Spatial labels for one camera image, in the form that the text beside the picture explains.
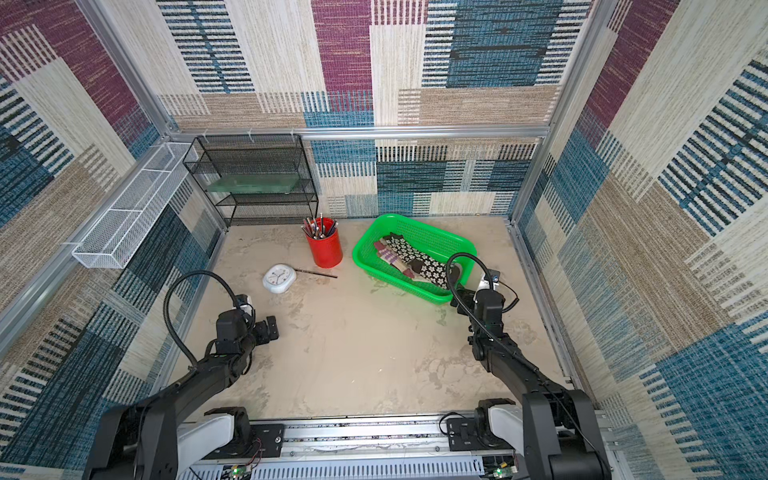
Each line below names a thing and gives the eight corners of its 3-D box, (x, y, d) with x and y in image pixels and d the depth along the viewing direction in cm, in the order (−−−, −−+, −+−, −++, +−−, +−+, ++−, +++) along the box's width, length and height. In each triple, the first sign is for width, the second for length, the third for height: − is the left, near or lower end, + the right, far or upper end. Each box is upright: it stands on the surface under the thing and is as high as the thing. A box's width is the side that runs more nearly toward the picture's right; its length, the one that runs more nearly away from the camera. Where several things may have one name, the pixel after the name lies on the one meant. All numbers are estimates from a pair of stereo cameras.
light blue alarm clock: (261, 293, 102) (258, 288, 100) (269, 268, 108) (266, 263, 106) (292, 293, 102) (290, 288, 99) (298, 268, 108) (296, 263, 106)
